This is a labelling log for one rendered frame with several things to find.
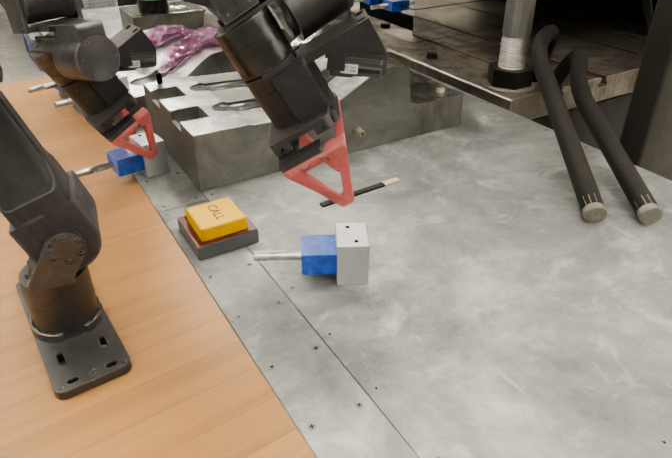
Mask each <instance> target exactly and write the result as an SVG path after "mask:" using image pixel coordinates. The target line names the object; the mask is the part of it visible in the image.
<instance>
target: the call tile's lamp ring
mask: <svg viewBox="0 0 672 458"><path fill-rule="evenodd" d="M186 218H187V215H185V216H182V217H178V219H179V221H180V222H181V224H182V225H183V227H184V228H185V229H186V231H187V232H188V234H189V235H190V237H191V238H192V240H193V241H194V242H195V244H196V245H197V247H201V246H204V245H208V244H211V243H214V242H218V241H221V240H224V239H227V238H231V237H234V236H237V235H241V234H244V233H247V232H251V231H254V230H257V228H256V227H255V226H254V225H253V223H252V222H251V221H250V220H249V219H248V218H247V217H246V218H247V225H248V226H249V227H250V228H248V229H244V230H241V231H238V232H234V233H231V234H228V235H224V236H221V237H217V238H214V239H211V240H207V241H204V242H201V241H200V240H199V238H198V237H197V236H196V234H195V233H194V231H193V230H192V228H191V227H190V226H189V224H188V223H187V221H186V220H185V219H186Z"/></svg>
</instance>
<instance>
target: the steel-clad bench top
mask: <svg viewBox="0 0 672 458"><path fill-rule="evenodd" d="M410 71H412V72H415V73H417V74H419V75H422V76H424V77H426V78H428V79H431V80H433V81H435V82H438V83H440V84H442V85H445V86H447V87H449V88H451V89H454V90H456V91H458V92H461V93H463V94H464V95H463V104H462V112H461V121H460V125H457V126H453V127H449V128H445V129H441V130H437V131H434V132H430V133H426V134H422V135H418V136H414V137H410V138H407V139H403V140H399V141H395V142H391V143H387V144H383V145H380V146H376V147H372V148H368V149H364V150H360V151H357V152H353V153H349V154H348V159H349V166H350V172H351V179H352V186H353V191H356V190H359V189H362V188H365V187H368V186H371V185H374V184H377V183H380V182H383V181H386V180H389V179H392V178H395V177H397V178H398V179H400V181H399V182H396V183H393V184H390V185H387V186H384V187H381V188H378V189H376V190H373V191H370V192H367V193H364V194H361V195H358V196H355V197H354V199H355V200H354V202H352V203H351V204H349V205H347V206H345V207H342V206H340V205H338V204H336V203H335V204H332V205H329V206H326V207H322V206H320V203H321V202H324V201H327V200H330V199H328V198H326V197H324V196H323V195H321V194H319V193H317V192H315V191H313V190H311V189H309V188H306V187H304V186H302V185H300V184H298V183H296V182H293V181H291V180H289V179H287V178H286V177H285V176H284V174H283V173H282V172H281V171H280V172H276V173H272V174H268V175H264V176H260V177H256V178H253V179H249V180H245V181H241V182H237V183H233V184H230V185H226V186H222V187H218V188H214V189H210V190H206V191H203V192H200V191H199V189H198V188H197V187H196V186H195V185H194V183H193V182H192V181H191V180H190V178H189V177H188V176H187V175H186V173H185V172H184V171H183V170H182V169H181V167H180V166H179V165H178V164H177V162H176V161H175V160H174V159H173V158H172V156H171V155H170V154H169V153H168V151H167V150H166V155H167V161H168V167H169V172H166V173H163V174H160V175H156V176H153V177H150V178H147V177H146V176H145V175H144V174H142V173H141V172H140V171H139V172H135V173H133V175H134V176H135V178H136V180H137V181H138V183H139V184H140V186H141V187H142V189H143V190H144V192H145V193H146V195H147V197H148V198H149V200H150V201H151V203H152V204H153V206H154V207H155V209H156V211H157V212H158V214H159V215H160V217H161V218H162V220H163V221H164V223H165V224H166V226H167V228H168V229H169V231H170V232H171V234H172V235H173V237H174V238H175V240H176V241H177V243H178V245H179V246H180V248H181V249H182V251H183V252H184V254H185V255H186V257H187V258H188V260H189V262H190V263H191V265H192V266H193V268H194V269H195V271H196V272H197V274H198V275H199V277H200V279H201V280H202V282H203V283H204V285H205V286H206V288H207V289H208V291H209V293H210V294H211V296H212V297H213V299H214V300H215V302H216V303H217V305H218V306H219V308H220V310H221V311H222V313H223V314H224V316H225V317H226V319H227V320H228V322H229V323H230V325H231V327H232V328H233V330H234V331H235V333H236V334H237V336H238V337H239V339H240V340H241V342H242V344H243V345H244V347H245V348H246V350H247V351H248V353H249V354H250V356H251V358H252V359H253V361H254V362H255V364H256V365H257V367H258V368H259V370H260V371H261V373H262V375H263V376H264V378H265V379H266V381H267V382H268V384H269V385H270V387H271V388H272V390H273V392H274V393H275V395H276V396H277V398H278V399H279V401H280V402H281V404H282V405H283V407H284V409H285V410H286V412H287V413H288V415H289V416H290V418H291V419H292V421H293V422H294V424H295V426H296V427H297V429H298V430H299V432H300V433H301V435H302V436H303V438H304V440H305V441H306V443H307V444H308V446H309V447H310V449H311V450H312V452H313V453H314V455H315V457H316V458H672V181H671V180H668V179H666V178H664V177H661V176H659V175H657V174H655V173H652V172H650V171H648V170H645V169H643V168H641V167H638V166H636V165H634V166H635V167H636V169H637V171H638V172H639V174H640V176H641V177H642V179H643V181H644V182H645V184H646V186H647V187H648V189H649V190H650V192H651V194H652V195H653V197H654V199H655V200H656V202H657V204H658V205H659V207H660V209H661V210H662V212H663V216H662V218H661V219H660V220H659V221H658V222H656V223H654V224H642V223H641V222H640V220H639V219H638V217H637V215H636V213H635V212H634V210H633V208H632V206H631V204H630V203H629V201H628V199H627V197H626V195H625V194H624V192H623V190H622V188H621V186H620V184H619V183H618V181H617V179H616V177H615V175H614V174H613V172H612V170H611V168H610V166H609V165H608V163H607V161H606V159H605V157H604V156H603V154H602V152H601V150H599V149H597V148H594V147H592V146H590V145H587V144H585V143H583V142H580V143H581V145H582V148H583V150H584V153H585V156H586V158H587V161H588V163H589V166H590V169H591V171H592V174H593V176H594V179H595V182H596V184H597V187H598V190H599V192H600V195H601V197H602V200H603V203H604V205H605V209H606V211H607V216H606V217H605V219H603V220H602V221H600V222H597V223H590V222H586V221H585V220H584V217H583V214H582V212H581V209H580V206H579V203H578V200H577V197H576V194H575V191H574V189H573V186H572V183H571V180H570V177H569V174H568V171H567V168H566V165H565V162H564V159H563V156H562V153H561V150H560V147H559V144H558V141H557V138H556V135H555V132H554V130H552V129H550V128H548V127H546V126H543V125H541V124H539V123H536V122H534V121H532V120H529V119H527V118H525V117H522V116H520V115H518V114H515V113H513V112H511V111H508V110H506V109H504V108H501V107H499V106H497V105H495V104H492V103H490V102H488V101H485V100H483V99H481V98H478V97H476V96H474V95H471V94H469V93H467V92H464V91H462V90H460V89H457V88H455V87H453V86H450V85H448V84H446V83H443V82H441V81H439V80H437V79H434V78H432V77H430V76H427V75H425V74H423V73H420V72H418V71H416V70H413V69H411V68H410ZM226 197H229V198H230V199H231V200H232V201H233V202H234V203H235V204H236V205H237V206H238V208H239V209H240V210H241V211H242V212H243V213H244V214H245V215H246V217H247V218H248V219H249V220H250V221H251V222H252V223H253V225H254V226H255V227H256V228H257V229H258V235H259V242H258V243H254V244H251V245H248V246H245V247H242V248H238V249H235V250H232V251H229V252H226V253H223V254H219V255H216V256H213V257H210V258H207V259H203V260H199V259H198V258H197V256H196V255H195V253H194V252H193V250H192V249H191V247H190V246H189V244H188V243H187V241H186V240H185V238H184V237H183V235H182V234H181V233H180V231H179V227H178V221H177V219H178V217H182V216H185V215H186V208H189V207H193V206H197V205H200V204H204V203H208V202H212V201H215V200H219V199H223V198H226ZM360 222H365V223H366V228H367V234H368V240H369V246H370V250H369V278H368V284H367V285H337V277H336V274H320V275H303V274H302V264H301V260H283V261H254V258H253V253H254V251H268V250H301V237H302V235H331V234H335V223H360Z"/></svg>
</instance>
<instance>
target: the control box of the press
mask: <svg viewBox="0 0 672 458"><path fill-rule="evenodd" d="M642 8H643V13H644V17H645V21H646V25H647V28H648V37H647V41H646V45H645V48H644V52H643V56H642V60H641V63H640V67H639V71H638V74H637V78H636V82H635V86H634V89H633V93H632V97H631V101H630V104H629V108H628V112H627V115H626V119H625V123H624V127H623V130H622V134H621V138H620V143H621V144H622V146H623V148H624V149H625V151H626V153H627V154H628V156H629V158H630V159H631V161H632V162H633V164H634V165H636V166H638V167H641V168H643V169H645V170H648V171H650V172H651V171H652V167H653V164H654V161H655V158H656V154H657V151H658V148H659V145H660V141H661V138H662V135H663V132H664V128H665V125H666V122H667V119H668V115H669V112H670V109H671V105H672V0H657V4H656V7H655V11H653V7H652V0H642Z"/></svg>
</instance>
